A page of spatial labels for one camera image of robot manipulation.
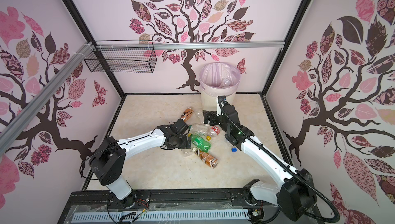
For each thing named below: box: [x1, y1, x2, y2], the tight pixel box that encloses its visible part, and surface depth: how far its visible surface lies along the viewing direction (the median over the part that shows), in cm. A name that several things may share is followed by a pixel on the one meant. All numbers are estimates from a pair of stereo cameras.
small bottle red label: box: [209, 125, 221, 137], surface depth 96 cm
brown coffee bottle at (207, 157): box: [191, 146, 219, 169], surface depth 84 cm
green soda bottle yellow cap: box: [187, 133, 212, 153], surface depth 90 cm
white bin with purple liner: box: [199, 61, 242, 111], surface depth 102 cm
